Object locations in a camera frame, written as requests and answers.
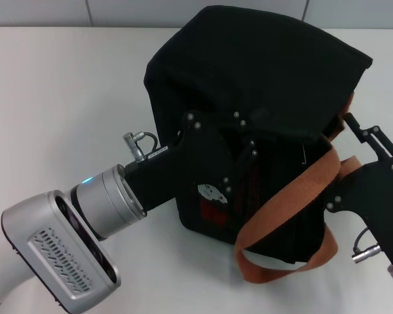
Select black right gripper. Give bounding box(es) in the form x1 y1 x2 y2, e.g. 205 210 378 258
326 112 393 268

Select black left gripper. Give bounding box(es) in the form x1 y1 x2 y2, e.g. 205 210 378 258
123 109 272 213

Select black food bag brown handles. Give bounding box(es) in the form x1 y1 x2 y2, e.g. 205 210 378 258
143 5 374 284

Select left gripper silver cable plug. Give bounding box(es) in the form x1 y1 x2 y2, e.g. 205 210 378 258
122 130 160 164

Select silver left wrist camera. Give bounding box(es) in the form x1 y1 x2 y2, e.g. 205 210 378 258
0 189 122 311

